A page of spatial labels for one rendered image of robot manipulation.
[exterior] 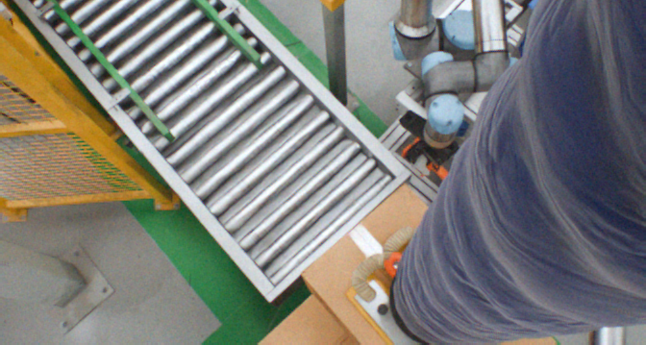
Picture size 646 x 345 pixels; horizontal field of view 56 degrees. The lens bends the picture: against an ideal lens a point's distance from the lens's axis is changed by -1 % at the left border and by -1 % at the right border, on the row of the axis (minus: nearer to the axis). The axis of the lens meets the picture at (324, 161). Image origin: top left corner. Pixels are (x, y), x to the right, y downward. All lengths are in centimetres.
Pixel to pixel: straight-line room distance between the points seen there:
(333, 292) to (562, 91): 147
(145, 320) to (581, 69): 276
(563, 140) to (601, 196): 3
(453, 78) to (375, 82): 169
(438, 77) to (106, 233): 205
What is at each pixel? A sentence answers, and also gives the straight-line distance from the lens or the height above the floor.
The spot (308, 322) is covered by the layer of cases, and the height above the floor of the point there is 54.
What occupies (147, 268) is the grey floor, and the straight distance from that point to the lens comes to 300.
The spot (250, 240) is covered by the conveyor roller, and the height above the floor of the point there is 55.
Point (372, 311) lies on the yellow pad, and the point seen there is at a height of 110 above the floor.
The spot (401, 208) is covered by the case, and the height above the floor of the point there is 107.
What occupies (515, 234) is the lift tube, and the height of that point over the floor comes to 239.
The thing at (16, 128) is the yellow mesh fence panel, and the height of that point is 101.
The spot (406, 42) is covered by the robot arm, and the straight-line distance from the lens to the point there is 178.
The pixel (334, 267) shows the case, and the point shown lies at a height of 108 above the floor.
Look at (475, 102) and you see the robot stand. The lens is 207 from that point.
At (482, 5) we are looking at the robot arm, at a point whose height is 157.
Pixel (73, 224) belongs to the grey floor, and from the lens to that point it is 317.
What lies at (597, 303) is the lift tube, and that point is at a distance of 48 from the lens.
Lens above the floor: 281
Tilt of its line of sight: 72 degrees down
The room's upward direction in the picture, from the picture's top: 9 degrees counter-clockwise
